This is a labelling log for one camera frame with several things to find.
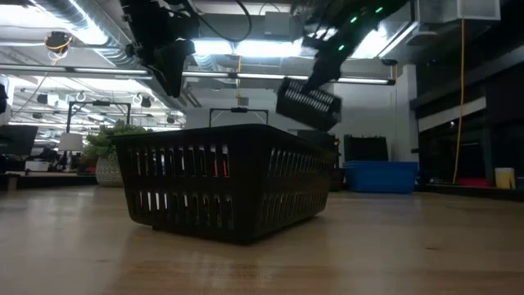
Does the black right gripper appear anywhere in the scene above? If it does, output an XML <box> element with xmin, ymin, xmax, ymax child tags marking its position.
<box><xmin>291</xmin><ymin>0</ymin><xmax>411</xmax><ymax>93</ymax></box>

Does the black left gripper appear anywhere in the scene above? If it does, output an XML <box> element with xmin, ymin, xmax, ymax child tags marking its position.
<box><xmin>120</xmin><ymin>0</ymin><xmax>201</xmax><ymax>99</ymax></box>

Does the black plastic basket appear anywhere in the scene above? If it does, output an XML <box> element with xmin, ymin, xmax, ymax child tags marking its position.
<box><xmin>274</xmin><ymin>76</ymin><xmax>343</xmax><ymax>133</ymax></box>
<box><xmin>109</xmin><ymin>123</ymin><xmax>339</xmax><ymax>246</ymax></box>
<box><xmin>296</xmin><ymin>129</ymin><xmax>346</xmax><ymax>193</ymax></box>

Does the black box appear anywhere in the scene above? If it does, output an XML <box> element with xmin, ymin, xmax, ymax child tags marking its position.
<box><xmin>343</xmin><ymin>135</ymin><xmax>390</xmax><ymax>162</ymax></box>

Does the small green potted plant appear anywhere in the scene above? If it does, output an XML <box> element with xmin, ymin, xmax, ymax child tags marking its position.
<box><xmin>83</xmin><ymin>120</ymin><xmax>153</xmax><ymax>188</ymax></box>

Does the blue plastic basket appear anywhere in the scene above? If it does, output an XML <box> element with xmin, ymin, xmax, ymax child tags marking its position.
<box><xmin>342</xmin><ymin>160</ymin><xmax>420</xmax><ymax>194</ymax></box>

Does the white shade table lamp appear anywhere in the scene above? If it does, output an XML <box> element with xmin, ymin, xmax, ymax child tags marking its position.
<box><xmin>56</xmin><ymin>132</ymin><xmax>85</xmax><ymax>171</ymax></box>

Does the black monitor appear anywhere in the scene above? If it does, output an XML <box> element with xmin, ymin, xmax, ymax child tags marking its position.
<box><xmin>0</xmin><ymin>124</ymin><xmax>39</xmax><ymax>157</ymax></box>

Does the yellow cup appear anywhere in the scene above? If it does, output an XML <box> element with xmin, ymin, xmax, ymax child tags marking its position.
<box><xmin>494</xmin><ymin>166</ymin><xmax>517</xmax><ymax>191</ymax></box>

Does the yellow hanging cable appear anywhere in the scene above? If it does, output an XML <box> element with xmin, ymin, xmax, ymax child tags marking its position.
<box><xmin>451</xmin><ymin>18</ymin><xmax>468</xmax><ymax>185</ymax></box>

